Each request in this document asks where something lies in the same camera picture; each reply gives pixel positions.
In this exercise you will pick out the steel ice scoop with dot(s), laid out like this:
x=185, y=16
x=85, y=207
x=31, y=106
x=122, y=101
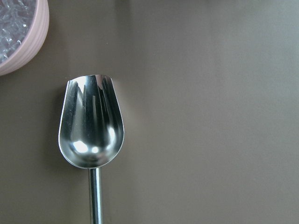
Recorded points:
x=91, y=131

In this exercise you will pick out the pink bowl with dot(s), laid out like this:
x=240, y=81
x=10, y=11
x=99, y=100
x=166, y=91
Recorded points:
x=32, y=42

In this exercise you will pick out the clear ice cubes pile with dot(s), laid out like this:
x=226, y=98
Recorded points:
x=15, y=20

